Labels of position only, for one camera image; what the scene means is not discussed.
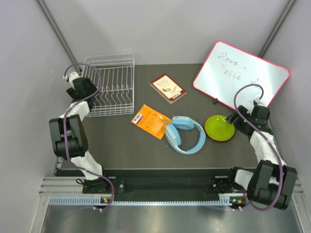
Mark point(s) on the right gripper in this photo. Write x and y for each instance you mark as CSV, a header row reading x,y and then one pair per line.
x,y
237,124

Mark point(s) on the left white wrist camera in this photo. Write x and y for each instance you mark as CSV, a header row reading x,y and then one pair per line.
x,y
71,77

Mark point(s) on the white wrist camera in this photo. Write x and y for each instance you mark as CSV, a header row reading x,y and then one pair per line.
x,y
257,102
71,77

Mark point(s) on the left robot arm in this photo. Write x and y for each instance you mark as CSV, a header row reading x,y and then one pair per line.
x,y
69,139

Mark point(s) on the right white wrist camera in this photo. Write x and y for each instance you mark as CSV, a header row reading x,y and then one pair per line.
x,y
257,102

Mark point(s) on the pink framed whiteboard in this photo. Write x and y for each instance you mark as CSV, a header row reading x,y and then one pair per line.
x,y
235,77

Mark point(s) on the lime green plate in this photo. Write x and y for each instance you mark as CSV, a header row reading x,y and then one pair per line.
x,y
217,124

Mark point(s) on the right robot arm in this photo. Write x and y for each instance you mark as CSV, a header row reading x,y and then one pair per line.
x,y
272,182

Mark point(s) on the orange book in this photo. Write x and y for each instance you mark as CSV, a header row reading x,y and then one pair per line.
x,y
151,121

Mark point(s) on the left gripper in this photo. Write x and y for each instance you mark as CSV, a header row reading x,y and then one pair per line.
x,y
92,89

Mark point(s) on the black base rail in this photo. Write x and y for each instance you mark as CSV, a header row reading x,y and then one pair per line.
x,y
164,185

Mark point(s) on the white wire dish rack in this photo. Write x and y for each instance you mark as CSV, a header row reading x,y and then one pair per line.
x,y
116,82

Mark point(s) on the red and cream book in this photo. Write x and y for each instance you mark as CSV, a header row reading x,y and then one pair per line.
x,y
168,88

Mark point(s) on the light blue headphones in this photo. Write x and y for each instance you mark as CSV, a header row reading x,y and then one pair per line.
x,y
185,135

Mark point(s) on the orange plate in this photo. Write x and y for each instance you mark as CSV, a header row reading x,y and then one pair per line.
x,y
220,137

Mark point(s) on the grey slotted cable duct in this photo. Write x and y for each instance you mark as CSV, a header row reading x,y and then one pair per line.
x,y
222,200

